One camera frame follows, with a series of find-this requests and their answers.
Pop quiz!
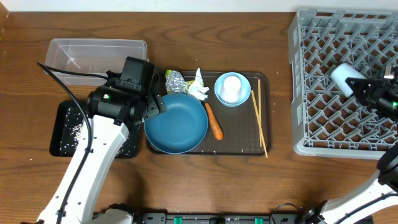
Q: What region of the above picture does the light blue cup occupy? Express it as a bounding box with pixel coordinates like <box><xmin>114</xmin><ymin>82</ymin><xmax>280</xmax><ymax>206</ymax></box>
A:
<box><xmin>330</xmin><ymin>63</ymin><xmax>366</xmax><ymax>97</ymax></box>

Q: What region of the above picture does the dark blue plate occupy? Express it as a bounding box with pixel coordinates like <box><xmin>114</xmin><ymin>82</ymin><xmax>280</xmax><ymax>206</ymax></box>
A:
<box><xmin>144</xmin><ymin>93</ymin><xmax>208</xmax><ymax>154</ymax></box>

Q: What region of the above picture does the white rice pile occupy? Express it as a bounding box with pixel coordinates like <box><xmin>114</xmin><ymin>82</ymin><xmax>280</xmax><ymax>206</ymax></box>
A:
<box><xmin>54</xmin><ymin>107</ymin><xmax>137</xmax><ymax>159</ymax></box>

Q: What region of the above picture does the light blue bowl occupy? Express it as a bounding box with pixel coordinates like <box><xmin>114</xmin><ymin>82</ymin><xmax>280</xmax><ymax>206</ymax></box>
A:
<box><xmin>214</xmin><ymin>72</ymin><xmax>251</xmax><ymax>107</ymax></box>

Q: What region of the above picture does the wooden chopstick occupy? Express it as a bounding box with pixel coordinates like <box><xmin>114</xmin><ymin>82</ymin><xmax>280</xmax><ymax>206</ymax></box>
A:
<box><xmin>257</xmin><ymin>79</ymin><xmax>262</xmax><ymax>147</ymax></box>
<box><xmin>251</xmin><ymin>90</ymin><xmax>268</xmax><ymax>158</ymax></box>

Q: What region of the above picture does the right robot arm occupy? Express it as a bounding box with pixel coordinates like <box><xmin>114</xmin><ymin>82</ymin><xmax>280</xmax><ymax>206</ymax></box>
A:
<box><xmin>296</xmin><ymin>78</ymin><xmax>397</xmax><ymax>223</ymax></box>

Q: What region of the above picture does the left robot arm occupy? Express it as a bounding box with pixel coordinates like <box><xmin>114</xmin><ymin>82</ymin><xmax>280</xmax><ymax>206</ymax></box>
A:
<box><xmin>37</xmin><ymin>57</ymin><xmax>167</xmax><ymax>223</ymax></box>

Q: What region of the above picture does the grey dishwasher rack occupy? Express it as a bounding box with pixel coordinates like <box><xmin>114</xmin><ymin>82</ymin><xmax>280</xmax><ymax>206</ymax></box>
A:
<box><xmin>289</xmin><ymin>9</ymin><xmax>397</xmax><ymax>160</ymax></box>

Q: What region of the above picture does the crumpled foil wrapper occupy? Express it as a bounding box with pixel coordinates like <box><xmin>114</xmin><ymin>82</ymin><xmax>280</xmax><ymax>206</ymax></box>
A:
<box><xmin>165</xmin><ymin>70</ymin><xmax>193</xmax><ymax>94</ymax></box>

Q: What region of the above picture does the crumpled white tissue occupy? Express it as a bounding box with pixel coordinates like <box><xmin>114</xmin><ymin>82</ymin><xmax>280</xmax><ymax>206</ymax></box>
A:
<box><xmin>187</xmin><ymin>68</ymin><xmax>210</xmax><ymax>101</ymax></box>

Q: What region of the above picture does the clear plastic bin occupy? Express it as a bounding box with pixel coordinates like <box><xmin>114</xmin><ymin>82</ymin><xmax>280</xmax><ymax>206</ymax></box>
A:
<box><xmin>44</xmin><ymin>39</ymin><xmax>147</xmax><ymax>86</ymax></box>

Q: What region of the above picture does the orange carrot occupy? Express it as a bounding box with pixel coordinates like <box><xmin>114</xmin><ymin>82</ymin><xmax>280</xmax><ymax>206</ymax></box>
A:
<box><xmin>205</xmin><ymin>103</ymin><xmax>224</xmax><ymax>141</ymax></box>

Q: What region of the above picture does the dark brown serving tray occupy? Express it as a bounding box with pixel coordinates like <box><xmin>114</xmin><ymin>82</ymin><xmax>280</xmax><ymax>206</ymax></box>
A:
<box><xmin>146</xmin><ymin>70</ymin><xmax>272</xmax><ymax>156</ymax></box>

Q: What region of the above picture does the black plastic tray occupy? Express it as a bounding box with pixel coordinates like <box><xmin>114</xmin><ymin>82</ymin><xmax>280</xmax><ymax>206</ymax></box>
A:
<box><xmin>49</xmin><ymin>100</ymin><xmax>140</xmax><ymax>159</ymax></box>

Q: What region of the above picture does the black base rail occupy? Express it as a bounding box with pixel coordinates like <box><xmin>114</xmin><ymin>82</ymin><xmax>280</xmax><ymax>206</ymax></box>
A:
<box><xmin>93</xmin><ymin>203</ymin><xmax>374</xmax><ymax>224</ymax></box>

